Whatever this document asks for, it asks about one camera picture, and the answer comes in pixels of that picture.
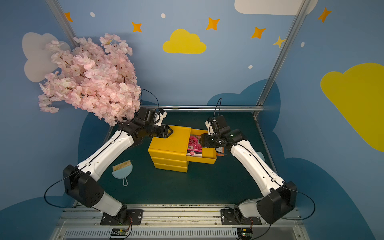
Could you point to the yellow bottom drawer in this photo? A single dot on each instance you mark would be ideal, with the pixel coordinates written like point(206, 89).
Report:
point(171, 168)

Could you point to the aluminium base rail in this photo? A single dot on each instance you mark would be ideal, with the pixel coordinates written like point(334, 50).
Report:
point(175, 222)

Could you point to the right green circuit board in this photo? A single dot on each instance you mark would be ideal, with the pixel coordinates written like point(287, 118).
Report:
point(244, 233)

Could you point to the left aluminium frame post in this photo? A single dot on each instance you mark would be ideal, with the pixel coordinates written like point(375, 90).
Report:
point(64, 23)

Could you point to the green circuit board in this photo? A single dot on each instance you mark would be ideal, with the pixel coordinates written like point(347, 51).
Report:
point(118, 234)
point(244, 233)

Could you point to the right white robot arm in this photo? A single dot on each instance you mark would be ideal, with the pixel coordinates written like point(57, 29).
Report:
point(279, 196)

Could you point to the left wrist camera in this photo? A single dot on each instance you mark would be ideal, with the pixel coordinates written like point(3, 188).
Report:
point(161, 114)

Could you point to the pink cherry blossom tree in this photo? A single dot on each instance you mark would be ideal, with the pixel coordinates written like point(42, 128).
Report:
point(97, 78)

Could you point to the yellow top drawer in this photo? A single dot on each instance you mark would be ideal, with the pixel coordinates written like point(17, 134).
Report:
point(209, 154)

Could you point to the orange seed bag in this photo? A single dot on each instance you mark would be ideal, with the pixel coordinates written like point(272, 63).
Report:
point(220, 152)

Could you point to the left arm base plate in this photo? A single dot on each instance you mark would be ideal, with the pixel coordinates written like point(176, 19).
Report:
point(124, 218)

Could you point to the right aluminium frame post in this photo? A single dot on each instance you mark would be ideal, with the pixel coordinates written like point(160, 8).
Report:
point(293, 31)

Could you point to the yellow three-drawer cabinet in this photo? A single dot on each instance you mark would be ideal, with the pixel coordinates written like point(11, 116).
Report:
point(174, 147)

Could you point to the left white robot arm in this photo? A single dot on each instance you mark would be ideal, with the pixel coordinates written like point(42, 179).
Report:
point(81, 181)

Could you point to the left green circuit board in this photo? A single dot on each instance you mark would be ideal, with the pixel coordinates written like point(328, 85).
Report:
point(118, 234)

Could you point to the pink flower seed bag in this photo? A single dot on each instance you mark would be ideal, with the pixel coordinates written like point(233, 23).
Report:
point(195, 149)

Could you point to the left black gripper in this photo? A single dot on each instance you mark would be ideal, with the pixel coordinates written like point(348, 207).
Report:
point(159, 130)

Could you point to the light blue hand brush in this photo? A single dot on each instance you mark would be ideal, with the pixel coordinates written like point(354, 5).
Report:
point(122, 171)

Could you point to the aluminium frame post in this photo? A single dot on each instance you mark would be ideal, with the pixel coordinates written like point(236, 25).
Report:
point(64, 23)
point(293, 31)

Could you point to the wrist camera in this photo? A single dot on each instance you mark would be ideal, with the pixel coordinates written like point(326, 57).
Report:
point(161, 114)
point(208, 124)

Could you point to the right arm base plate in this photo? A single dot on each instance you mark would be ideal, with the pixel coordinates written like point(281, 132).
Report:
point(230, 216)

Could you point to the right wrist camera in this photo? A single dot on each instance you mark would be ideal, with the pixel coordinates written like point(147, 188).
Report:
point(208, 124)

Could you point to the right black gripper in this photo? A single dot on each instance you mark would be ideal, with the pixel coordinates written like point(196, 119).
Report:
point(210, 140)

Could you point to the rear horizontal aluminium bar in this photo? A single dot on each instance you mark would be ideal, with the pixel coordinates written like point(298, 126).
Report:
point(213, 108)

